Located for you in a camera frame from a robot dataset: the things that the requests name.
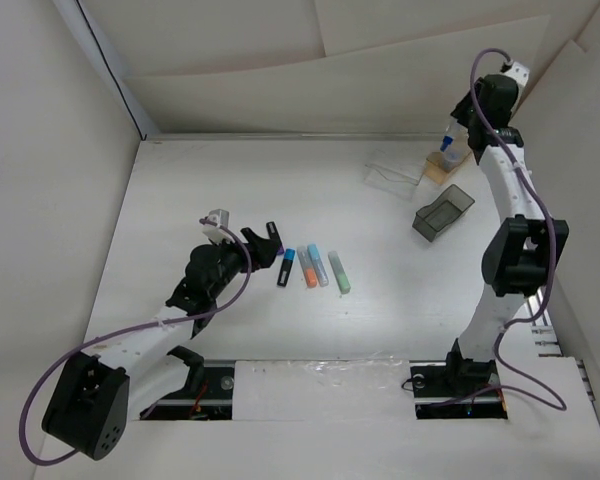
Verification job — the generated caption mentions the clear spray bottle blue cap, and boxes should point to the clear spray bottle blue cap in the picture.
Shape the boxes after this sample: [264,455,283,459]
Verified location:
[440,117,464,152]

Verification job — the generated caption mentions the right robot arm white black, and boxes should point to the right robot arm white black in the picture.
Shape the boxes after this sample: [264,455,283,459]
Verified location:
[442,74,569,402]

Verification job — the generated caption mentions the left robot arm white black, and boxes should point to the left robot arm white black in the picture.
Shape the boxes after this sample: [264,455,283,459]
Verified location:
[41,210,282,460]

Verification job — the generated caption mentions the black blue highlighter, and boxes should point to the black blue highlighter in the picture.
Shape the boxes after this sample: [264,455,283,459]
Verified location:
[276,249,296,287]

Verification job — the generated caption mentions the orange highlighter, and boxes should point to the orange highlighter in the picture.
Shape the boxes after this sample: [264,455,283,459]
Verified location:
[297,246,318,288]

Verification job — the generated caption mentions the light blue highlighter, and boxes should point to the light blue highlighter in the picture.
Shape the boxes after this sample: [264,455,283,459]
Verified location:
[307,244,329,287]

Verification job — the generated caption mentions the small bottle in orange container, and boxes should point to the small bottle in orange container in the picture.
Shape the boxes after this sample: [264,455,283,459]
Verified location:
[440,151,463,172]

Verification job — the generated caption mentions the green highlighter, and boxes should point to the green highlighter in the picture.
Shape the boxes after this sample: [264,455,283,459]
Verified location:
[328,251,351,295]

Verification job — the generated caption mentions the orange transparent container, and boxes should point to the orange transparent container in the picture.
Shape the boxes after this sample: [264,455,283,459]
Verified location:
[423,151,472,186]

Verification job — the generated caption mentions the clear plastic container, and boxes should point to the clear plastic container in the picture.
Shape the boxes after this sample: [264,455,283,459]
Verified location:
[364,149,425,201]

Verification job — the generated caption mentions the dark grey transparent container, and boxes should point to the dark grey transparent container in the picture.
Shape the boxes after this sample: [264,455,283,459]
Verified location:
[412,184,475,242]

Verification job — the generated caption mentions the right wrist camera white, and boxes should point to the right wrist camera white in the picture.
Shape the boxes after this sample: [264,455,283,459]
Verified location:
[501,61,530,86]

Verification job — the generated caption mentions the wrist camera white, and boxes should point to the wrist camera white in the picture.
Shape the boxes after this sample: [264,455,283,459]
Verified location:
[200,209,231,244]
[501,61,530,86]

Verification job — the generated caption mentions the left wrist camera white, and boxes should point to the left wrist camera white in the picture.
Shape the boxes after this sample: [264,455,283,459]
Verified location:
[200,209,231,244]

